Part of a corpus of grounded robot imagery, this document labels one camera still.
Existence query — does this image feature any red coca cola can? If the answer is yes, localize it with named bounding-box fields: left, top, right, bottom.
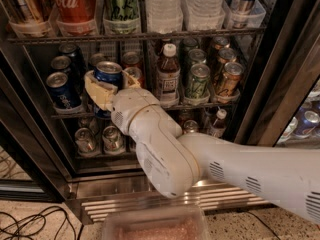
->
left=54, top=0, right=96, bottom=36

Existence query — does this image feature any gold can middle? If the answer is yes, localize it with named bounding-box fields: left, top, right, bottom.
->
left=213, top=48, right=237, bottom=76

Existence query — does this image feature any blue pepsi can front left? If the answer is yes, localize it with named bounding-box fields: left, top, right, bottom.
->
left=46, top=72, right=83, bottom=114

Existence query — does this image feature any small tea bottle bottom shelf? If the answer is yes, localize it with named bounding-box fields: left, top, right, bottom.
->
left=207, top=109, right=227, bottom=138

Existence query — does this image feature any green lacroix can middle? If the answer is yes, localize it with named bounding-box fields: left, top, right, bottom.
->
left=186, top=48, right=207, bottom=70

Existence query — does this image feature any gold can front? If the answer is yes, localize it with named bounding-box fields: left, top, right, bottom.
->
left=214, top=62, right=244, bottom=103

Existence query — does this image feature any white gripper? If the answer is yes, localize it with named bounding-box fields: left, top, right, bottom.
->
left=84, top=70, right=160, bottom=134

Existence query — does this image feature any brown tea bottle white cap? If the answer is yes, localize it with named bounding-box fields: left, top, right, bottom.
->
left=156, top=43, right=180, bottom=107

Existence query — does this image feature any blue can behind right door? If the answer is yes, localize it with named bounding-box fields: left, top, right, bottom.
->
left=293, top=110, right=320, bottom=138

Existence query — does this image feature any fridge right glass door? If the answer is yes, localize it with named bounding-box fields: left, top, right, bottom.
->
left=228, top=0, right=320, bottom=146

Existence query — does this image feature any green lacroix can front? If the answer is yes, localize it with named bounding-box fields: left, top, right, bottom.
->
left=183, top=64, right=210, bottom=105

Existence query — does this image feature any clear water bottle right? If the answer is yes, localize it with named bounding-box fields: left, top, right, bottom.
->
left=182, top=0, right=225, bottom=31

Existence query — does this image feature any steel fridge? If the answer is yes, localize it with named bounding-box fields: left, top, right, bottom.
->
left=0, top=0, right=319, bottom=223

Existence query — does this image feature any clear water bottle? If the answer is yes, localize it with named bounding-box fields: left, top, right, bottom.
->
left=182, top=0, right=225, bottom=31
left=145, top=0, right=183, bottom=34

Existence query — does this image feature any orange soda can front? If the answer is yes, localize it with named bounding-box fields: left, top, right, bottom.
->
left=124, top=67, right=144, bottom=88

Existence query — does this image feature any gold can top shelf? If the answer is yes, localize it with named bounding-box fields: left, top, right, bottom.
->
left=3, top=0, right=52, bottom=37

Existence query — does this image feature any green lacroix can back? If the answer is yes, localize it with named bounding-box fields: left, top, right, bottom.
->
left=179, top=37, right=199, bottom=64

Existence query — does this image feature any orange soda can back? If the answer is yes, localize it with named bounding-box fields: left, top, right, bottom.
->
left=122, top=51, right=143, bottom=69

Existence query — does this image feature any gold can back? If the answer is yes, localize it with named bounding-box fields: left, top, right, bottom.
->
left=208, top=36, right=230, bottom=60

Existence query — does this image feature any blue pepsi can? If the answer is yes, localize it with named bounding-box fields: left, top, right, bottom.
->
left=46, top=72, right=83, bottom=114
left=50, top=55, right=83, bottom=95
left=58, top=43, right=86, bottom=75
left=94, top=61, right=123, bottom=120
left=88, top=53, right=108, bottom=70

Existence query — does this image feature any black floor cable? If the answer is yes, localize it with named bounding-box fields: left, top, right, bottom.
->
left=0, top=205, right=84, bottom=240

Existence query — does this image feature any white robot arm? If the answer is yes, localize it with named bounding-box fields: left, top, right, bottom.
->
left=84, top=71, right=320, bottom=224

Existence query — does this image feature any clear plastic bin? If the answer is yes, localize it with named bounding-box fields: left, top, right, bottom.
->
left=101, top=205, right=210, bottom=240

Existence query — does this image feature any green lacroix can top shelf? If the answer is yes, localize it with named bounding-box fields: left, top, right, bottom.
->
left=104, top=0, right=140, bottom=34

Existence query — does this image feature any copper can bottom shelf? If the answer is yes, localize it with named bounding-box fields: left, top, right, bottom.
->
left=182, top=120, right=199, bottom=134

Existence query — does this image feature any blue pepsi can back left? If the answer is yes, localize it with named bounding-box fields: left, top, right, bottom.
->
left=58, top=43, right=86, bottom=75

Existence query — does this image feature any orange soda can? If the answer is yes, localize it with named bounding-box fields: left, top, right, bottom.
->
left=122, top=51, right=143, bottom=69
left=124, top=67, right=144, bottom=88

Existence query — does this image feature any clear water bottle left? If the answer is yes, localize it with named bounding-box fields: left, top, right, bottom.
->
left=145, top=0, right=183, bottom=34

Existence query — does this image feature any blue pepsi can middle left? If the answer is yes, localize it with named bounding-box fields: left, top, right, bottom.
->
left=50, top=55, right=83, bottom=95

